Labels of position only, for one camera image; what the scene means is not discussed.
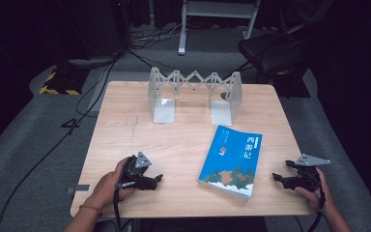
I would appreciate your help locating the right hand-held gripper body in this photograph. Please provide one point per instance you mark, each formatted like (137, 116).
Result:
(307, 179)

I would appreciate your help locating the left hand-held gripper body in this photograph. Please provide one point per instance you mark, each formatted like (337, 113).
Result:
(134, 170)

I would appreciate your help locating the blue book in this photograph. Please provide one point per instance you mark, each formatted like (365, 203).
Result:
(232, 161)

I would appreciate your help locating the person's right hand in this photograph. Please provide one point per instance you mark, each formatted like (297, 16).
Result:
(322, 196)

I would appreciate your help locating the person's left hand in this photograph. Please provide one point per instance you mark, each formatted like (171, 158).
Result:
(106, 190)

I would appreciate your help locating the grey tape strip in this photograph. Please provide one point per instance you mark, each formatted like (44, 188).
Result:
(79, 189)

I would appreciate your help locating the expandable grey metal bookend rack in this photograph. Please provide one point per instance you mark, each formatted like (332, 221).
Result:
(164, 109)

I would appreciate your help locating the black chair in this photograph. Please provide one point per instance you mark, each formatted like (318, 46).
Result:
(273, 51)

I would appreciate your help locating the yellow-black striped base plate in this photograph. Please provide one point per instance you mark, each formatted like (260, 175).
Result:
(62, 82)

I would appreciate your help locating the white metal stand frame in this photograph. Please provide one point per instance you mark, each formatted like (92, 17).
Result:
(217, 9)

